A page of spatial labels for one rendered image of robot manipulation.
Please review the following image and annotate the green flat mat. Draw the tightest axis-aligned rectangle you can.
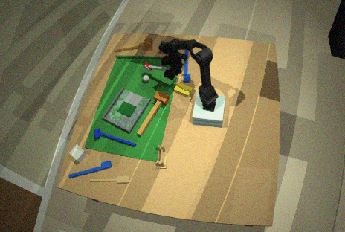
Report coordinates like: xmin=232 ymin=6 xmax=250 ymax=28
xmin=85 ymin=58 xmax=177 ymax=162

